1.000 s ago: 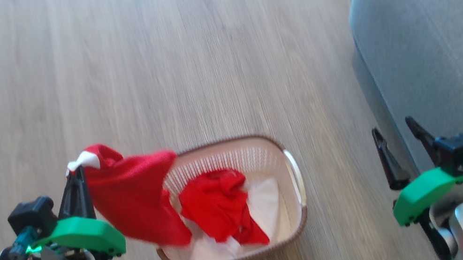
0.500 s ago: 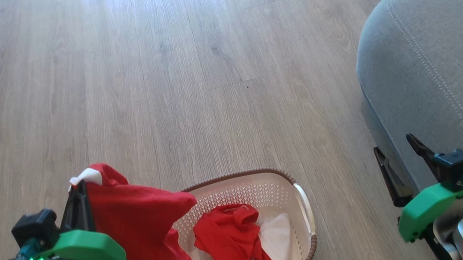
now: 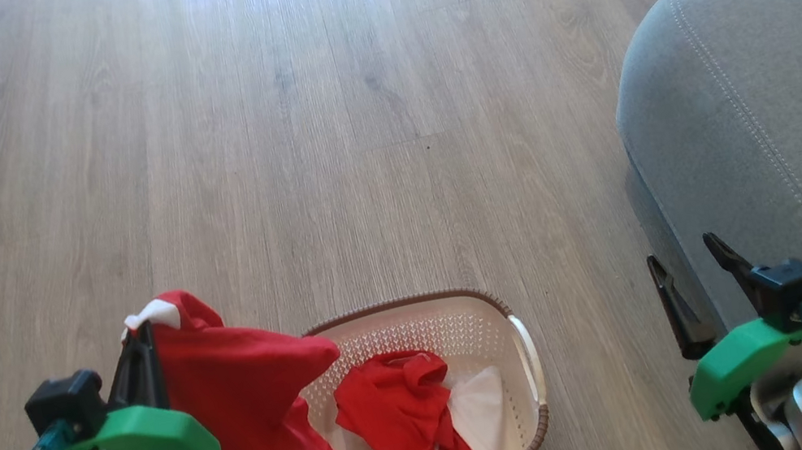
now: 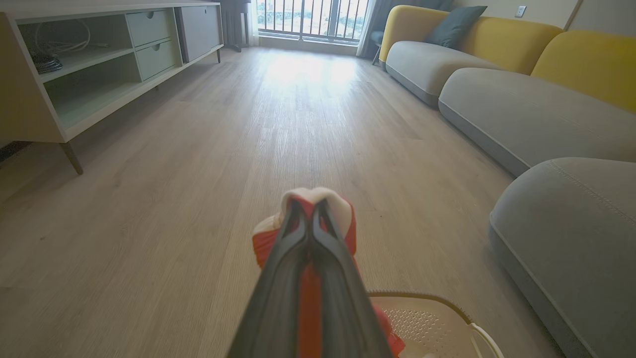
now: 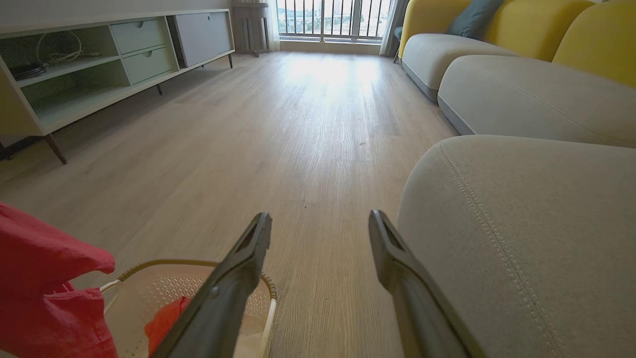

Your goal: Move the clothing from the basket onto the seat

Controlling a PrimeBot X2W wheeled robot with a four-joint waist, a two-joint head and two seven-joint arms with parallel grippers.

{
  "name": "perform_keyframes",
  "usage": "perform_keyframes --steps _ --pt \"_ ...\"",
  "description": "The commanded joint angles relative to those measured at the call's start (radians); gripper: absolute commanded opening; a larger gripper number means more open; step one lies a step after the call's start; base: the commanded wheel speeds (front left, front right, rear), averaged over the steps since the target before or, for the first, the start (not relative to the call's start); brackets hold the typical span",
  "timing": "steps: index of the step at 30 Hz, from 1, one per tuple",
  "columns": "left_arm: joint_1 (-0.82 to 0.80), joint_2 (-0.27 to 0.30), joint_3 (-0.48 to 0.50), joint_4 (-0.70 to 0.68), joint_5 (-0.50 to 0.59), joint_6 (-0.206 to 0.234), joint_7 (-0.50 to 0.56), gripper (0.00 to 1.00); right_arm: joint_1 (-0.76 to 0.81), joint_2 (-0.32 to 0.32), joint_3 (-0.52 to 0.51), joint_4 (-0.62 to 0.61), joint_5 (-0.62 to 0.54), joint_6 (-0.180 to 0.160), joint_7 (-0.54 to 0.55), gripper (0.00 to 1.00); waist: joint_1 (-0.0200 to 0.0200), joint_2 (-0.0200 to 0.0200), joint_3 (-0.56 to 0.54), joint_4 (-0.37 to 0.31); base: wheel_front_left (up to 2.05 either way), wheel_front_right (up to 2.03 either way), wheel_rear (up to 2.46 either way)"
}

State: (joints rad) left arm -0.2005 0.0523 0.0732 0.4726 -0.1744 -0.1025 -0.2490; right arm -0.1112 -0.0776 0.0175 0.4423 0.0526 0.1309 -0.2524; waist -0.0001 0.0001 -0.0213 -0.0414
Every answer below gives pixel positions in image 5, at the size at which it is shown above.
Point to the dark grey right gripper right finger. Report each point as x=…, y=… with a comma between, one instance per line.
x=412, y=293

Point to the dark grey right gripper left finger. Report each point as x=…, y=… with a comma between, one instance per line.
x=223, y=298

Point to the red clothing garment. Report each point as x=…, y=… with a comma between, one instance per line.
x=42, y=283

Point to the beige perforated laundry basket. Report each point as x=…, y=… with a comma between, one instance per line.
x=164, y=293

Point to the grey and yellow sofa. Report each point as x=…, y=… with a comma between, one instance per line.
x=521, y=164

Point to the pale green media cabinet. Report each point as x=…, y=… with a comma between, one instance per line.
x=99, y=64

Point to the white sheer curtain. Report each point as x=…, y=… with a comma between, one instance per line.
x=390, y=27

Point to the grey ribbed side table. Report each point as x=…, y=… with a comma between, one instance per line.
x=251, y=25

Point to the grey-blue cushion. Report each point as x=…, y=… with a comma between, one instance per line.
x=473, y=17

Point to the dark window railing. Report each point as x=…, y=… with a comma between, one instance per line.
x=332, y=19

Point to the black flat device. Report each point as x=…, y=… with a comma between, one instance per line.
x=27, y=71

